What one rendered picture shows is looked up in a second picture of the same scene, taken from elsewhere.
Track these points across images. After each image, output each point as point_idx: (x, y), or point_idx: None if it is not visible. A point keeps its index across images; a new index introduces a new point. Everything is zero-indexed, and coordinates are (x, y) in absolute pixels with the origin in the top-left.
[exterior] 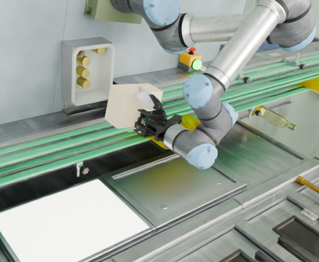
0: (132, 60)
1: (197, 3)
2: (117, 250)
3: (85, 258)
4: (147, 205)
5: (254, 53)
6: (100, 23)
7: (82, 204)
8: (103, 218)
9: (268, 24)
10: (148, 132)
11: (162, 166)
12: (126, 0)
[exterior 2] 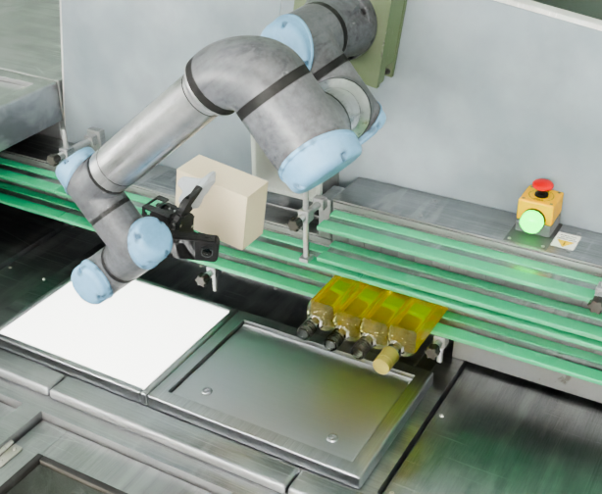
0: (407, 159)
1: (579, 86)
2: (86, 377)
3: (49, 353)
4: (200, 373)
5: (151, 147)
6: None
7: (160, 318)
8: (139, 343)
9: (170, 104)
10: None
11: (326, 362)
12: None
